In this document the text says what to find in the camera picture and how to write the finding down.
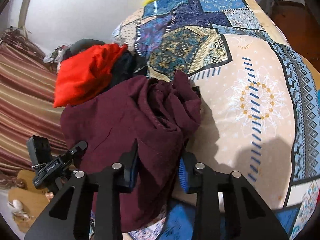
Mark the maroon button shirt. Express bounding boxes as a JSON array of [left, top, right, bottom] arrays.
[[60, 71, 201, 232]]

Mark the clutter pile of clothes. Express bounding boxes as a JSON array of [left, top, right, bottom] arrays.
[[43, 38, 105, 63]]

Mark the wooden lap table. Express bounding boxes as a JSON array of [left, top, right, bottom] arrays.
[[8, 170, 49, 233]]

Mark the striped pink curtain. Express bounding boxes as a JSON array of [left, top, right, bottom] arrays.
[[0, 27, 67, 178]]

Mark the red folded sweater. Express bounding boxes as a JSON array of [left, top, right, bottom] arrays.
[[53, 43, 127, 108]]

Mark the blue patchwork quilt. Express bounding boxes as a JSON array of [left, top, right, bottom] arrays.
[[113, 0, 319, 239]]

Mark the navy folded sweater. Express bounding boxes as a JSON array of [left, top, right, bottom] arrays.
[[107, 51, 148, 89]]

